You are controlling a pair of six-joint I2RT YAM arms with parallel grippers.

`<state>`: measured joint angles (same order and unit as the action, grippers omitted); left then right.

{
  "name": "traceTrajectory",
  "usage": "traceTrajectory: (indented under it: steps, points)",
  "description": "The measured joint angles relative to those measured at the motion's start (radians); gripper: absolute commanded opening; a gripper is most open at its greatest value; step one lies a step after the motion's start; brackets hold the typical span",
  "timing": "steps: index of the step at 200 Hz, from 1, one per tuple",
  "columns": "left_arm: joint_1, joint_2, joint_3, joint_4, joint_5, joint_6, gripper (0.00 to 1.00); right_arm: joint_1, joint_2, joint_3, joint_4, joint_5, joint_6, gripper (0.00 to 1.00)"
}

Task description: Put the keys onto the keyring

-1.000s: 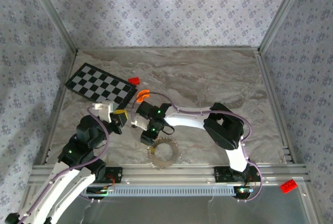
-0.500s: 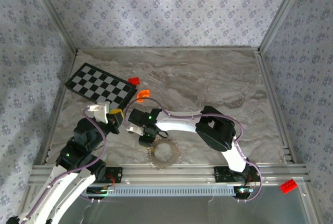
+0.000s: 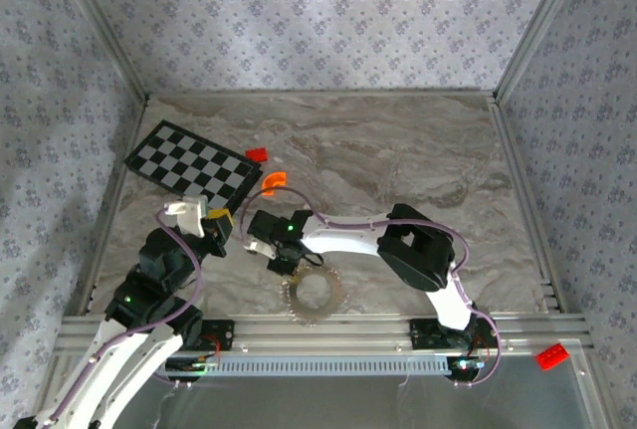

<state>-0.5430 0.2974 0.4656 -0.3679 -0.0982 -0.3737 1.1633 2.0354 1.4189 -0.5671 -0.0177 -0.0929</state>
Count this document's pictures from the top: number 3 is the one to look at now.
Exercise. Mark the aluminium back rail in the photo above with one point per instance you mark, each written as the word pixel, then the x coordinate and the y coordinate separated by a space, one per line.
pixel 323 93

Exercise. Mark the small red toy brick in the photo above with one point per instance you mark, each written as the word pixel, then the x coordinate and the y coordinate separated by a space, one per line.
pixel 257 154

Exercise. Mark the aluminium mounting rail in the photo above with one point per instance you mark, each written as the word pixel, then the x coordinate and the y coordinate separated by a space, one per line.
pixel 323 329

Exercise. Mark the aluminium right corner post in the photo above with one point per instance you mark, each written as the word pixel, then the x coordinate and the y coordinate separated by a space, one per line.
pixel 540 26

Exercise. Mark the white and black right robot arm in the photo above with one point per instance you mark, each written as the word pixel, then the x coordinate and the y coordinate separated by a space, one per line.
pixel 343 240

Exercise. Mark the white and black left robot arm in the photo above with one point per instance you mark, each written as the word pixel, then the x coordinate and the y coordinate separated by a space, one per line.
pixel 124 364

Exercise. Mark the grey metal panel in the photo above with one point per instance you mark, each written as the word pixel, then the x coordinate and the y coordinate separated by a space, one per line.
pixel 323 404

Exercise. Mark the large red toy brick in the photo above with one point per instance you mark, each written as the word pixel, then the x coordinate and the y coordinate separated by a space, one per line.
pixel 551 357

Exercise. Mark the aluminium corner post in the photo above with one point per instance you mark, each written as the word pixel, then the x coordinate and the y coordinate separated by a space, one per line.
pixel 105 26
pixel 540 26

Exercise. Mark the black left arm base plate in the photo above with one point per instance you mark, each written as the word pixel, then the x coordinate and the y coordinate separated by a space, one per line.
pixel 224 334

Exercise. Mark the black and grey checkerboard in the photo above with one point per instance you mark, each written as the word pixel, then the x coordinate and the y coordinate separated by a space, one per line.
pixel 189 165

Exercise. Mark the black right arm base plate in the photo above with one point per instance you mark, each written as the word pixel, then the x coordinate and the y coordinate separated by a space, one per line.
pixel 423 334

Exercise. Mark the orange curved plastic piece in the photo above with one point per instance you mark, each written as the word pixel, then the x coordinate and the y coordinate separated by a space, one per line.
pixel 273 181

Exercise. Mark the aluminium left side rail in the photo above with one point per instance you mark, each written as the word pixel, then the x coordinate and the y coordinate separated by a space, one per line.
pixel 108 215

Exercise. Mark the aluminium right side rail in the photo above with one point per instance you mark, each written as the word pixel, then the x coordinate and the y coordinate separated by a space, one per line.
pixel 519 175

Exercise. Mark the aluminium left corner post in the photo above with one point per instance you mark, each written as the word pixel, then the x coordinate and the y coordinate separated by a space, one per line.
pixel 105 26

